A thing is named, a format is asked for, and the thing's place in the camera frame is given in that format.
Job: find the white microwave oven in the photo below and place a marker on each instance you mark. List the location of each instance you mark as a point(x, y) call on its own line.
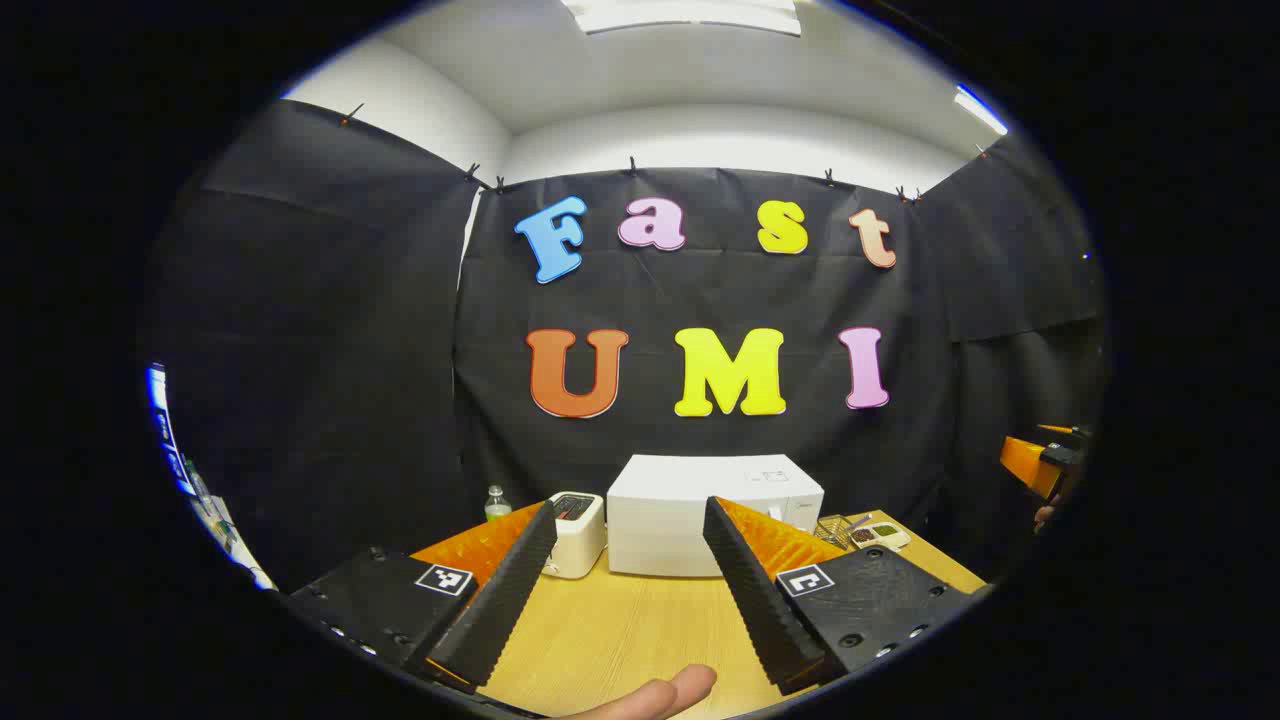
point(660, 510)

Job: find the clear plastic bottle green label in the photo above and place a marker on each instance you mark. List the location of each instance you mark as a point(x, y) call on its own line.
point(497, 508)

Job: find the white divided plate with beans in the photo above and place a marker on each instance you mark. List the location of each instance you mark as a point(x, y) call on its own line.
point(882, 536)

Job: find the long ceiling light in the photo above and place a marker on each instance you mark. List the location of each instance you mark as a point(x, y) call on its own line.
point(690, 15)

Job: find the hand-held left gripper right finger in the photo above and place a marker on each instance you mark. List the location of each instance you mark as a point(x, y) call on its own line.
point(755, 600)

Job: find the white toaster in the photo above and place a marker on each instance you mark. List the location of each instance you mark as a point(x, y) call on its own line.
point(580, 540)

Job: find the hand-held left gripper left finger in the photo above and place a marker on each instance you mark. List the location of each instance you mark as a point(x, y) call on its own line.
point(500, 600)

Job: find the small ceiling light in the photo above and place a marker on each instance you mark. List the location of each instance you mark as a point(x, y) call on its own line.
point(980, 110)

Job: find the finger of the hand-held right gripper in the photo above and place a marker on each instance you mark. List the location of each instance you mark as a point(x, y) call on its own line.
point(1028, 465)

